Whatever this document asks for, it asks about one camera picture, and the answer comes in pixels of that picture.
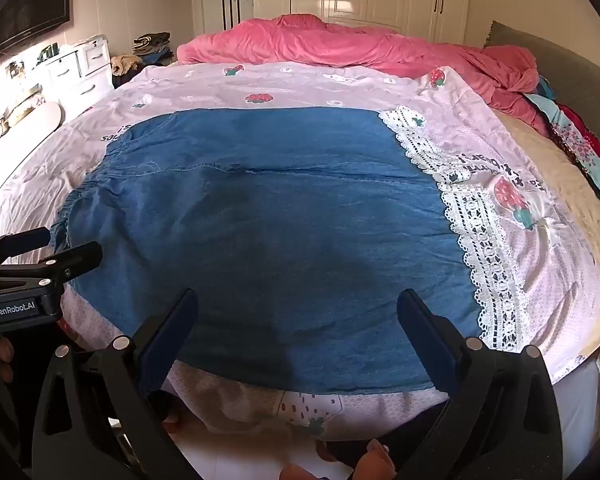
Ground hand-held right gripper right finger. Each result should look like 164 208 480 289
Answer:
396 287 564 480

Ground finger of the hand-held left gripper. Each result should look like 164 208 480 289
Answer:
0 226 51 267
10 241 104 287

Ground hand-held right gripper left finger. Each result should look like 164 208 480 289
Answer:
32 287 201 480

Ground blue denim pants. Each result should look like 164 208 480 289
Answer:
50 106 483 395

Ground person's left hand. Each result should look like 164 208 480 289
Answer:
0 336 16 385

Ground white scalloped bed board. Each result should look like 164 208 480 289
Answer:
0 101 65 161

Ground person's foot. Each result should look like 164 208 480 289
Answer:
280 437 398 480

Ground pink strawberry print bedsheet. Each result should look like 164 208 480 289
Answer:
0 60 600 436

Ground white drawer cabinet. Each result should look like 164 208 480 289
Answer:
37 35 115 116

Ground dark cloth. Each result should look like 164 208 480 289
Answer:
112 69 145 89

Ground beige plush cloth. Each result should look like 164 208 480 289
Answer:
110 54 144 76

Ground beige blanket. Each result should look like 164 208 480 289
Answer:
495 110 600 356

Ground pile of folded clothes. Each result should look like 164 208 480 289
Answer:
132 31 175 67

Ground colourful floral quilt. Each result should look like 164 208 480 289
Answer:
522 75 600 208

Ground pink fleece duvet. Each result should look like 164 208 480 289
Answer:
176 14 551 133

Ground grey padded headboard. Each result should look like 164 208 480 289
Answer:
482 21 600 171

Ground black wall television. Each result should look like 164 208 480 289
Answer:
0 0 73 67

